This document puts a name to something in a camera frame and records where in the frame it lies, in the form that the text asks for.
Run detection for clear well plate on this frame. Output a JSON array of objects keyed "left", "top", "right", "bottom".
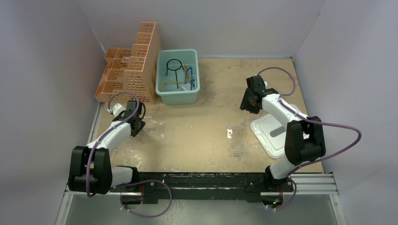
[{"left": 227, "top": 125, "right": 246, "bottom": 154}]

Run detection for blue safety glasses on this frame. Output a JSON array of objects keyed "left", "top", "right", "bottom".
[{"left": 184, "top": 66, "right": 195, "bottom": 90}]

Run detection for black ring stand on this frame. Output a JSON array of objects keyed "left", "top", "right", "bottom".
[{"left": 166, "top": 59, "right": 184, "bottom": 88}]

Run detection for amber rubber tubing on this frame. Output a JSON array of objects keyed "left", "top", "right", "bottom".
[{"left": 159, "top": 65, "right": 190, "bottom": 92}]

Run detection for white paper tag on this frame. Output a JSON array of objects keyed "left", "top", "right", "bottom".
[{"left": 179, "top": 83, "right": 195, "bottom": 91}]

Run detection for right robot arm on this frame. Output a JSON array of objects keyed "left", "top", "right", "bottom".
[{"left": 240, "top": 75, "right": 326, "bottom": 191}]

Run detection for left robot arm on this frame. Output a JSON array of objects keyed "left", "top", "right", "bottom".
[{"left": 68, "top": 101, "right": 146, "bottom": 197}]

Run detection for white tub lid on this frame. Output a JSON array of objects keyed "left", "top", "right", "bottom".
[{"left": 250, "top": 114, "right": 286, "bottom": 159}]

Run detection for orange plastic rack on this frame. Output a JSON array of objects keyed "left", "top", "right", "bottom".
[{"left": 94, "top": 22, "right": 161, "bottom": 104}]

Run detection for teal plastic tub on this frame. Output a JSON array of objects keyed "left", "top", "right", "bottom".
[{"left": 155, "top": 49, "right": 200, "bottom": 105}]

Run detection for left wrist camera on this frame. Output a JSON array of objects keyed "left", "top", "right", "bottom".
[{"left": 107, "top": 103, "right": 126, "bottom": 117}]

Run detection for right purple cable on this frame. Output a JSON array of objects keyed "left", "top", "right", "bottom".
[{"left": 256, "top": 67, "right": 363, "bottom": 212}]

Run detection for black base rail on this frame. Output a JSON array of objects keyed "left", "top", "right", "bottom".
[{"left": 110, "top": 172, "right": 294, "bottom": 205}]

